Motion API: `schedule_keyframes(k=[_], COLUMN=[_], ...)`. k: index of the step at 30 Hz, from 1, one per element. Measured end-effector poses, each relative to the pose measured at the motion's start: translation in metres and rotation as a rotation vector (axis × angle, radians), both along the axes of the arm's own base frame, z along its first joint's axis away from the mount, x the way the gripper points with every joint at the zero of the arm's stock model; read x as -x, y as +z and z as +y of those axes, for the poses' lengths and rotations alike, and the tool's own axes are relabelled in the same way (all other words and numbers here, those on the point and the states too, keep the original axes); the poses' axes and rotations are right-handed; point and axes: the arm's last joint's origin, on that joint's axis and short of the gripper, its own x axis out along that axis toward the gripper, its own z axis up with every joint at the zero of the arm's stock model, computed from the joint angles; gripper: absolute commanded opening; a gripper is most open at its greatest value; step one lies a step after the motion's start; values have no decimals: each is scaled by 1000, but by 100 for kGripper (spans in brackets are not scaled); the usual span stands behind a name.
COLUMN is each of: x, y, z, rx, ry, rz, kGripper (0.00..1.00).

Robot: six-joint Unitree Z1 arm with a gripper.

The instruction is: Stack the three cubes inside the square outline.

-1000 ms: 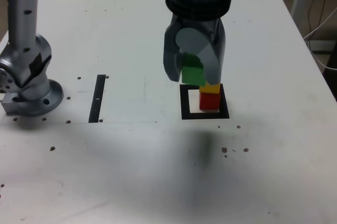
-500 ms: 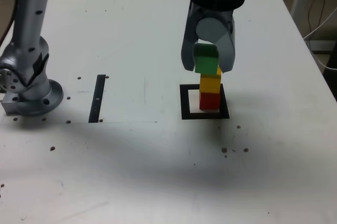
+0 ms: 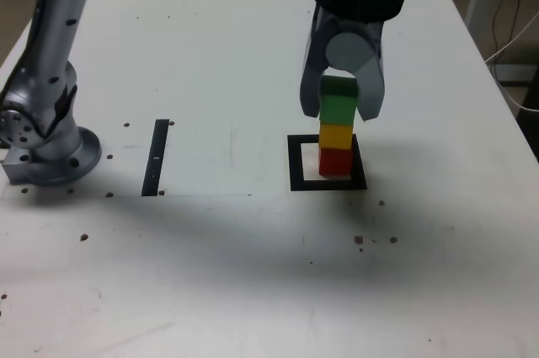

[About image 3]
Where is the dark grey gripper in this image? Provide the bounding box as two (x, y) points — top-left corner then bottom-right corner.
(299, 8), (387, 124)

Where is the green cube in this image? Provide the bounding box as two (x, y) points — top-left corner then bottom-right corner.
(318, 75), (360, 126)

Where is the yellow cube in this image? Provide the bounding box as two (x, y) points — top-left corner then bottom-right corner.
(318, 121), (354, 151)

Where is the red cube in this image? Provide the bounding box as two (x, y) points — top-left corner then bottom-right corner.
(318, 147), (353, 178)

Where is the black tape square outline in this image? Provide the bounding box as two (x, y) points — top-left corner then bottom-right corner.
(287, 133), (368, 193)

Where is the black tape strip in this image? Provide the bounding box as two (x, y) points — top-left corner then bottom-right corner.
(141, 118), (171, 198)

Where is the white cable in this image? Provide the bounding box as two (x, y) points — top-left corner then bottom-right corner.
(487, 12), (539, 113)

